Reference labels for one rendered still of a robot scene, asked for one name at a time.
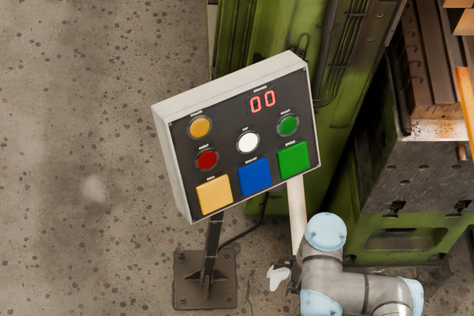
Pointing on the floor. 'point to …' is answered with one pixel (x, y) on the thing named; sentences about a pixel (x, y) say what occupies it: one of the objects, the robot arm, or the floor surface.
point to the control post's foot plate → (197, 296)
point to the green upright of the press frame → (325, 134)
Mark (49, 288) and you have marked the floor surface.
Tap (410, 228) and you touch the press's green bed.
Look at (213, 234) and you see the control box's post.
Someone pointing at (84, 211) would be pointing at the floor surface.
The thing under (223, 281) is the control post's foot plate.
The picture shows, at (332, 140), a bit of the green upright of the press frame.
